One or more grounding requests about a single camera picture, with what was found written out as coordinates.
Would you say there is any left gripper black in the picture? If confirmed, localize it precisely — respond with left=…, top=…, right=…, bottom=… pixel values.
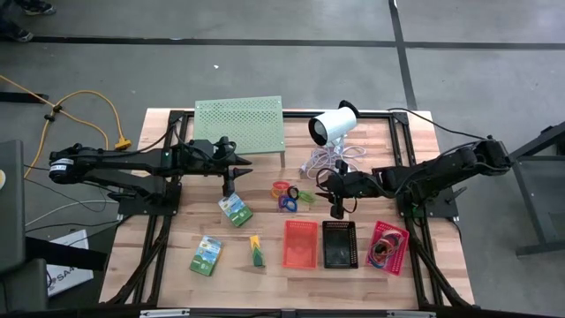
left=190, top=134, right=254, bottom=199

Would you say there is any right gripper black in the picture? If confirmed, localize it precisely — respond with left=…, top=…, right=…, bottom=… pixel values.
left=315, top=158, right=377, bottom=221

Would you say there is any green blue printed box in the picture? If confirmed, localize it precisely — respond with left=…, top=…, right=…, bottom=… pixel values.
left=217, top=190, right=255, bottom=229
left=189, top=235, right=223, bottom=278

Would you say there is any orange rubber band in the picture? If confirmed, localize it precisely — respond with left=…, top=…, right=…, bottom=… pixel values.
left=372, top=235, right=404, bottom=258

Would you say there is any tan rubber band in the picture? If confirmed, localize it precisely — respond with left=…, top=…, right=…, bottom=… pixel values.
left=380, top=227, right=405, bottom=243

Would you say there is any large blue rubber band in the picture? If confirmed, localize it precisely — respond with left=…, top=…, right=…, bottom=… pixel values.
left=366, top=246, right=398, bottom=270

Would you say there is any narrow yellow green box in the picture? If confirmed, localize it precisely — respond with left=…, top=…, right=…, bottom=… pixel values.
left=248, top=234, right=266, bottom=269

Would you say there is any red plastic basket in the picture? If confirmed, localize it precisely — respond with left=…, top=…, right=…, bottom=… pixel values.
left=365, top=219, right=411, bottom=277

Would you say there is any white clamp desk lamp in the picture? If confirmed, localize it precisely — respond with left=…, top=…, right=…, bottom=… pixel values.
left=307, top=100, right=361, bottom=154

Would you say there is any green perforated metal shelf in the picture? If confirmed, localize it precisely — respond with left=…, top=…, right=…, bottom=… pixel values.
left=192, top=95, right=287, bottom=170

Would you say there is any black plastic basket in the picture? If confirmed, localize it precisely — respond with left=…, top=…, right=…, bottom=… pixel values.
left=320, top=219, right=360, bottom=270

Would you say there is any orange plastic basket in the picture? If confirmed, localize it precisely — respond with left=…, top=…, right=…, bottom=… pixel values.
left=282, top=219, right=320, bottom=270

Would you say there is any black metal beam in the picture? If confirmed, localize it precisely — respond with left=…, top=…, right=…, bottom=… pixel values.
left=24, top=235, right=109, bottom=272

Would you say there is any white printed sign board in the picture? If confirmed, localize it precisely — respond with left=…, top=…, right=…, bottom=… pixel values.
left=45, top=228, right=95, bottom=299

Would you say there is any black metal side table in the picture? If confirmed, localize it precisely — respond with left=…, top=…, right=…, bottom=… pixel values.
left=498, top=119, right=565, bottom=258

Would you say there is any black floor strip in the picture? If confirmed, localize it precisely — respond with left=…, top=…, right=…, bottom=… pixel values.
left=0, top=91, right=50, bottom=105

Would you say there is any grey equipment case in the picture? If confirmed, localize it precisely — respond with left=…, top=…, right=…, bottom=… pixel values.
left=0, top=140, right=26, bottom=276

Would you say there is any dark grey storage box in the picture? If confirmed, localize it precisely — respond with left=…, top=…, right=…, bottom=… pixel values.
left=0, top=258, right=50, bottom=313

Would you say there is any person's shoe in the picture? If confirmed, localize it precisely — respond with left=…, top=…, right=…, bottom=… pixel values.
left=0, top=26, right=36, bottom=44
left=20, top=1, right=58, bottom=17

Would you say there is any black aluminium table frame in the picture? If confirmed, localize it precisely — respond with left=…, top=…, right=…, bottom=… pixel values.
left=104, top=108, right=477, bottom=311

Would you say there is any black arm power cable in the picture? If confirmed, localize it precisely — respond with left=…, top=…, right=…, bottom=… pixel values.
left=386, top=107, right=489, bottom=141

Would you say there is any silver metal bracket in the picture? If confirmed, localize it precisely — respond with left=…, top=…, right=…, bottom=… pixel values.
left=139, top=308, right=192, bottom=318
left=387, top=310, right=439, bottom=318

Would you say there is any white floor cable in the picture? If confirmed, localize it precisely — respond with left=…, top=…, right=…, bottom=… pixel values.
left=24, top=199, right=121, bottom=229

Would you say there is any yellow extension cable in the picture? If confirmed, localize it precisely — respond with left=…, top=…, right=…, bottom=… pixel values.
left=0, top=73, right=133, bottom=180

